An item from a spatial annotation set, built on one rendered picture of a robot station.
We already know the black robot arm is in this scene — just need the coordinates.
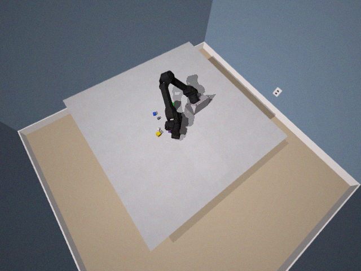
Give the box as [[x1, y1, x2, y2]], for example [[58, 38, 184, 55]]
[[159, 71, 200, 135]]

